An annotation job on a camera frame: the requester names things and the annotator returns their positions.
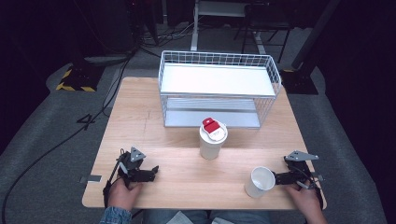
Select person's right hand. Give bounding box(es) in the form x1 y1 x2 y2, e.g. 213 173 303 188
284 182 329 224

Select white wire shelf rack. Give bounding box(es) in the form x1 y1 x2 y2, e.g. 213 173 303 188
158 49 283 130

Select hand-held gripper black cable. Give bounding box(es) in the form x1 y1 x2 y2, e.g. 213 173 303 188
102 148 129 209
290 163 325 210

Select white desk frame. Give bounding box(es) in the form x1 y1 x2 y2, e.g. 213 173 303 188
190 0 267 55

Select long black floor cable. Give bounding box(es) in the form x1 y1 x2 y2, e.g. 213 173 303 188
1 49 138 224

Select person's legs in jeans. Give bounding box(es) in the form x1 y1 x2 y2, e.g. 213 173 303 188
142 209 273 224

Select white paper cup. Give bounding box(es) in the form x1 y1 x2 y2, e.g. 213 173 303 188
244 166 276 199

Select black chair frame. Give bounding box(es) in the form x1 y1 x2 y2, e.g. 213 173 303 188
233 2 294 63

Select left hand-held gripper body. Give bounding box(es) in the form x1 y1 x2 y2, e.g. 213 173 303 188
116 147 156 189

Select person's left hand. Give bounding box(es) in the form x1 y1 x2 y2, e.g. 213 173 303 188
106 178 144 213

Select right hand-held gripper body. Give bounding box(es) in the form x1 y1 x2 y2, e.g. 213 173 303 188
279 150 325 190

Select black stand with base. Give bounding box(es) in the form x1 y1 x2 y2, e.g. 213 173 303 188
279 0 342 96

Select left hand-held gripper black cable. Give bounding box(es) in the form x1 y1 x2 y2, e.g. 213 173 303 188
102 148 129 209

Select white lidded cup red label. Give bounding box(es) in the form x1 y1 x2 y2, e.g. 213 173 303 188
199 117 229 161

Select yellow black striped stand base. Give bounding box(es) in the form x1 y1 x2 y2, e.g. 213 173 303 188
55 63 106 92

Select right hand-held gripper black cable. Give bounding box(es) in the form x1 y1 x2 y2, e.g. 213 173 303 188
290 163 325 210

